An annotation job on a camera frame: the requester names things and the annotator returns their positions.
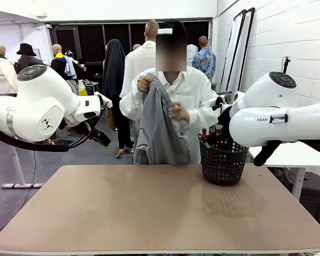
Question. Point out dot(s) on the small metal frame table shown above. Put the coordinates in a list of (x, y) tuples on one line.
[(92, 84)]

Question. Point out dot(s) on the mannequin in white shirt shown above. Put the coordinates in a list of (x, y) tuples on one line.
[(138, 61)]

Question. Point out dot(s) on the mannequin in cream jacket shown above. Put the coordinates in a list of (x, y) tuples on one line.
[(1, 72)]

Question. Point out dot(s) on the grey bin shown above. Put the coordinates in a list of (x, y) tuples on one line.
[(214, 86)]

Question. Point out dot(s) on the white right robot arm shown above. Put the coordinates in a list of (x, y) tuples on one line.
[(269, 93)]

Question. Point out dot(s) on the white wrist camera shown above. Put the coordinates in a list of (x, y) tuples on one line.
[(214, 101), (101, 96)]

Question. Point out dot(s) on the black bucket hat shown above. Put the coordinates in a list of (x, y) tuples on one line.
[(26, 49)]

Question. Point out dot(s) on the grey training pants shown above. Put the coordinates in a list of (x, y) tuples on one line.
[(154, 128)]

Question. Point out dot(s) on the person's right forearm white sleeve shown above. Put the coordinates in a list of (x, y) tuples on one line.
[(130, 102)]

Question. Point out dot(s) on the black plastic stool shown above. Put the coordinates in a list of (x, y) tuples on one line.
[(312, 192)]

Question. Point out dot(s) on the mannequin under black cloak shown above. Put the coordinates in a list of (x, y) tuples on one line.
[(113, 66)]

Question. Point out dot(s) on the mannequin in black jacket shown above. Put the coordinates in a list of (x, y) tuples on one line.
[(24, 62)]

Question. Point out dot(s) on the white panel with black frame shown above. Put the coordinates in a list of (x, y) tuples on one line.
[(246, 40), (233, 53)]

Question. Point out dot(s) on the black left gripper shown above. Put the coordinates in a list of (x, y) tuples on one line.
[(101, 137)]

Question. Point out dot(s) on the white side table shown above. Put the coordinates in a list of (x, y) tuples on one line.
[(296, 157)]

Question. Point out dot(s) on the person in white shirt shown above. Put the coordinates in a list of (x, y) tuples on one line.
[(192, 88)]

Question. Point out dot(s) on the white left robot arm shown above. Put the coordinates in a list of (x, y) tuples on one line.
[(42, 101)]

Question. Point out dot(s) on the black window wall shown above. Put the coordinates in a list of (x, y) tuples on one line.
[(90, 40)]

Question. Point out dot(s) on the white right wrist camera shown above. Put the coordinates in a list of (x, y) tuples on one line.
[(214, 101)]

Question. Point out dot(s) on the person's left forearm white sleeve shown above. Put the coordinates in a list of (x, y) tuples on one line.
[(202, 114)]

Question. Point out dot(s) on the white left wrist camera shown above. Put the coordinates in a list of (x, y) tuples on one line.
[(101, 96)]

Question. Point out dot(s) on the person's left hand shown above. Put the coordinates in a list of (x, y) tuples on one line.
[(181, 113)]

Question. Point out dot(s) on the white desk leg with foot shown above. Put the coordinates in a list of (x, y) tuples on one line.
[(18, 170)]

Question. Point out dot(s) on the black perforated plastic basket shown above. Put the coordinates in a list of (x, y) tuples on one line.
[(224, 165)]

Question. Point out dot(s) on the mannequin in blue floral shirt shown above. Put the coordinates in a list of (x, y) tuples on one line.
[(205, 61)]

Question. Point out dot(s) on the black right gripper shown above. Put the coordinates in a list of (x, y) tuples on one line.
[(224, 122)]

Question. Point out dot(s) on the mannequin with yellow scarf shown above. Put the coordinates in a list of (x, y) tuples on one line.
[(59, 66)]

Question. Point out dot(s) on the black cap with white label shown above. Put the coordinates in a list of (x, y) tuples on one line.
[(178, 26)]

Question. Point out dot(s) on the yellow table cloth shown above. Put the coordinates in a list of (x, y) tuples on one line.
[(83, 92)]

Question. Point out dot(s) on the person's right hand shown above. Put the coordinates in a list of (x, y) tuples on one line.
[(143, 83)]

